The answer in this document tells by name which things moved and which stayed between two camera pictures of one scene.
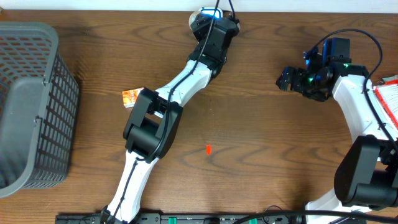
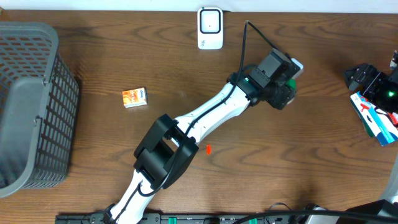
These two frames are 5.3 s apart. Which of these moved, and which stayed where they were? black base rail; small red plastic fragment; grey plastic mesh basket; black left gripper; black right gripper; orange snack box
Moved: black right gripper; black left gripper
Stayed: black base rail; orange snack box; small red plastic fragment; grey plastic mesh basket
